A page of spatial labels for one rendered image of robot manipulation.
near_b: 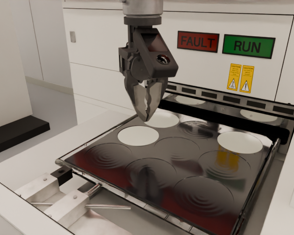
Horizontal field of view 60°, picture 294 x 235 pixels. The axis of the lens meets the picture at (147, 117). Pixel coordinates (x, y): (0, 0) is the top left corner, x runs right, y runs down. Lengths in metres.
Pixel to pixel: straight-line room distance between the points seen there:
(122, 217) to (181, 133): 0.25
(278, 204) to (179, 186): 0.17
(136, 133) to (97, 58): 0.40
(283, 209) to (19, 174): 0.56
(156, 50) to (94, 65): 0.55
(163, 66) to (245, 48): 0.31
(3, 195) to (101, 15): 0.66
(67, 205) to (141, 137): 0.25
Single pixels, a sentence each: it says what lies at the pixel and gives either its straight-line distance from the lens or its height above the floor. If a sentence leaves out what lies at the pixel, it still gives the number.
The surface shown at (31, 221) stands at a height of 0.96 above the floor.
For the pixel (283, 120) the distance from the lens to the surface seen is 0.70.
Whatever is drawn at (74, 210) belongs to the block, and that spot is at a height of 0.90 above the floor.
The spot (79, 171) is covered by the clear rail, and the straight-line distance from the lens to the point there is 0.52.
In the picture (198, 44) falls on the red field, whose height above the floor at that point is 1.09.
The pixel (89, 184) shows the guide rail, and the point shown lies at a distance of 0.56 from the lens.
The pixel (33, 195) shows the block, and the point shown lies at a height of 0.91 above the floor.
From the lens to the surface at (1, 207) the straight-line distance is 0.39.
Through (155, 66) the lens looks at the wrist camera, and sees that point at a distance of 0.41.
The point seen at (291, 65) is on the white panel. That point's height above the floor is 1.07.
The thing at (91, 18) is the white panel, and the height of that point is 1.14.
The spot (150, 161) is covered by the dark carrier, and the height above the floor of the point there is 0.90.
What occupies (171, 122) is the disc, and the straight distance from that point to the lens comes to 0.69.
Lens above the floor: 1.20
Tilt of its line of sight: 25 degrees down
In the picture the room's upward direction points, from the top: straight up
